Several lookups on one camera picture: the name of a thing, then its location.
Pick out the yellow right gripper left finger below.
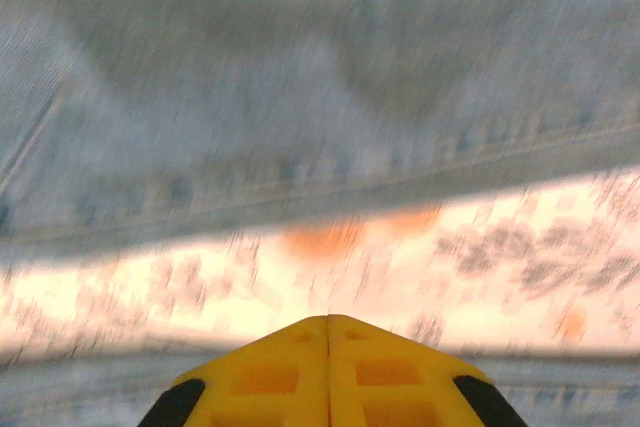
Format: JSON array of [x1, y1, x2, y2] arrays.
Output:
[[137, 314, 330, 427]]

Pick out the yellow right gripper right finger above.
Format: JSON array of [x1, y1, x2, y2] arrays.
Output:
[[327, 314, 529, 427]]

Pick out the blue denim trousers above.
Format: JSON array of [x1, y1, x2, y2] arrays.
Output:
[[0, 0, 640, 427]]

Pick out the floral printed tablecloth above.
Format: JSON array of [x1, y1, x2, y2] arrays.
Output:
[[0, 169, 640, 354]]

